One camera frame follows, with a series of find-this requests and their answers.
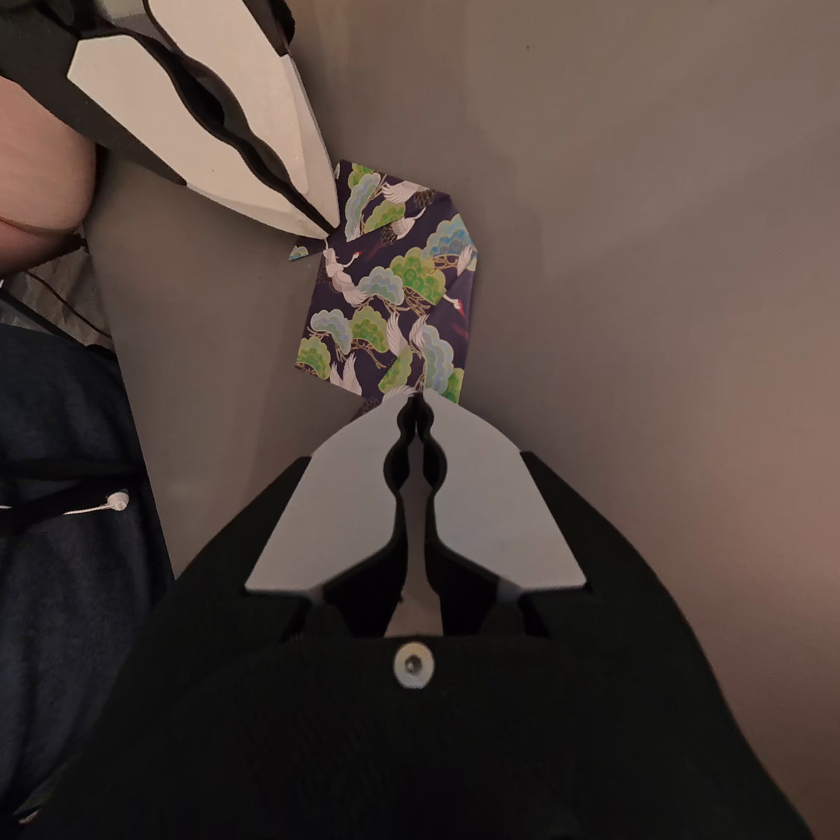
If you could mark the dark blue hoodie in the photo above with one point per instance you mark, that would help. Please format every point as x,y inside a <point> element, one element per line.
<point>65,623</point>

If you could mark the crane patterned origami paper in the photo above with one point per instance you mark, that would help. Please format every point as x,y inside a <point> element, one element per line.
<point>394,295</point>

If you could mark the person's left forearm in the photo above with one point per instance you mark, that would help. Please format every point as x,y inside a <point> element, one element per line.
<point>39,164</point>

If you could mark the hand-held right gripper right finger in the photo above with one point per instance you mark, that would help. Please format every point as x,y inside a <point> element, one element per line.
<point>499,518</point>

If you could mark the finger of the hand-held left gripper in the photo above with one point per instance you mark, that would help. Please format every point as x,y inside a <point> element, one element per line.
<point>144,111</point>
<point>262,85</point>

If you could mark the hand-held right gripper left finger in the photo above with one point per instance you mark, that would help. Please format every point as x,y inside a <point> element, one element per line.
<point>328,518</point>

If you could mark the grey crinkled cloth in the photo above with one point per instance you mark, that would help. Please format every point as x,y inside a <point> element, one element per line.
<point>59,295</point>

